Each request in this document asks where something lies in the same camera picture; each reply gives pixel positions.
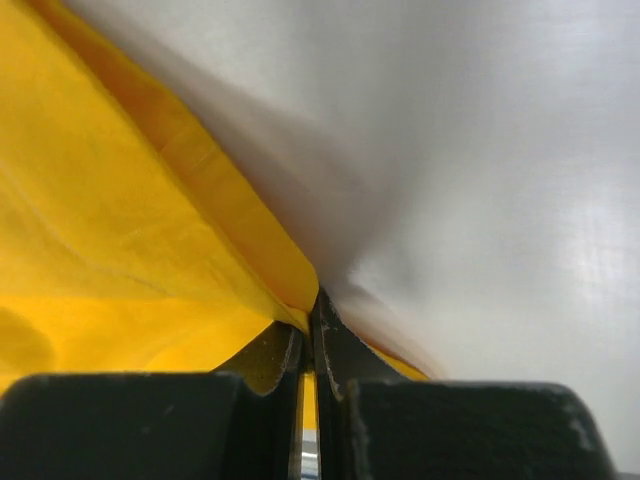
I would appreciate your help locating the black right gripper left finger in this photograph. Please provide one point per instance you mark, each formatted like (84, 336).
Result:
(238, 421)

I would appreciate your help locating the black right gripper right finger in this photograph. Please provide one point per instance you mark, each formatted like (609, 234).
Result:
(374, 422)

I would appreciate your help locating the yellow pikachu cloth placemat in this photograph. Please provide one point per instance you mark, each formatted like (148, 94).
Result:
(171, 183)

